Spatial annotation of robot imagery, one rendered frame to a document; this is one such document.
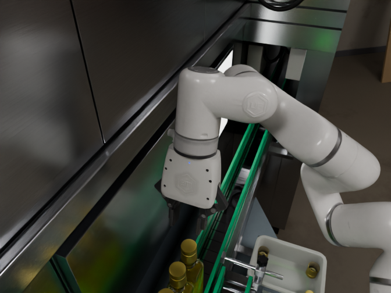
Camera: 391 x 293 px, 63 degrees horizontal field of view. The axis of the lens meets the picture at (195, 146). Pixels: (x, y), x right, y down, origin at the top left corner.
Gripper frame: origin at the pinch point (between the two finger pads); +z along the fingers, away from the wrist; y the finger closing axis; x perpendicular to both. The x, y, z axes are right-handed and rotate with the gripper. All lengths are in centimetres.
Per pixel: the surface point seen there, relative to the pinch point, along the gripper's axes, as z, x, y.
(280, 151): 18, 84, 10
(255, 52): -18, 108, -13
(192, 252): 9.3, 1.5, 1.4
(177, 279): 11.6, -4.4, 0.7
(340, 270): 98, 118, 57
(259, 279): 29.0, 20.4, 15.2
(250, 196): 25, 52, 5
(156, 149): -8.0, 9.0, -12.0
